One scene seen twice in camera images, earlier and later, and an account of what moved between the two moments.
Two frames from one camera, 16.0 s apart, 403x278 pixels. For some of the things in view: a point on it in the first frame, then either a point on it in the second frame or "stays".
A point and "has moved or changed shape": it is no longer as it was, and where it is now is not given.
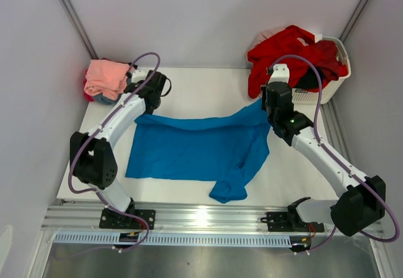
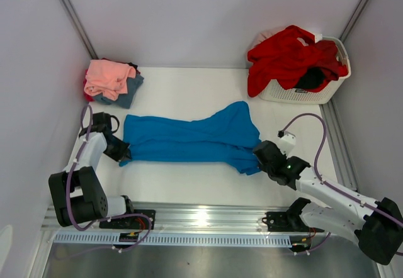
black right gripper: [263, 90] to [262, 167]
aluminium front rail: [85, 217] stays
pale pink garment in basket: [264, 34] stays
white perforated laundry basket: [303, 97] stays
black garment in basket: [310, 79] stays
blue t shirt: [219, 151] has moved or changed shape
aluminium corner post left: [67, 3] stays
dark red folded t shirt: [88, 97] stays
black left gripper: [147, 112] to [123, 153]
